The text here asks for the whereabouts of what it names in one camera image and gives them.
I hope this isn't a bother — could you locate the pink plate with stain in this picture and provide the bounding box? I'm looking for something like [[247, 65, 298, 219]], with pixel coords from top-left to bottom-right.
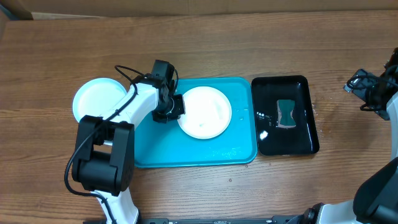
[[178, 86, 232, 139]]

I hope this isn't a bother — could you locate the light blue plate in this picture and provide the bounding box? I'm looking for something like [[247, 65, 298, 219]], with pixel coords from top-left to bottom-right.
[[72, 78, 127, 123]]

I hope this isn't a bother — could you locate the green and yellow sponge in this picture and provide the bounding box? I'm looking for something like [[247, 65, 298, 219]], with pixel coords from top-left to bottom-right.
[[277, 100, 296, 129]]

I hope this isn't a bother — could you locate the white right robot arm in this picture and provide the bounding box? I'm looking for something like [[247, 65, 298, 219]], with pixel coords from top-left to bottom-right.
[[289, 65, 397, 224]]

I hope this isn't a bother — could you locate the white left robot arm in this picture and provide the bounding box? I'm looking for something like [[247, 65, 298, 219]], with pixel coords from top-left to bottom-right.
[[64, 72, 184, 223]]

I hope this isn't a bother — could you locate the teal plastic tray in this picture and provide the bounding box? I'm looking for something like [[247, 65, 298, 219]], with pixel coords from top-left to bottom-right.
[[134, 77, 257, 168]]

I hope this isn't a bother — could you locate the black water tray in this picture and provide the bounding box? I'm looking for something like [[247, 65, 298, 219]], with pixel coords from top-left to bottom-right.
[[251, 75, 320, 156]]

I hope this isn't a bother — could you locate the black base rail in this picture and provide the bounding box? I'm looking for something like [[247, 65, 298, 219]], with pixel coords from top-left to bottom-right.
[[137, 215, 316, 224]]

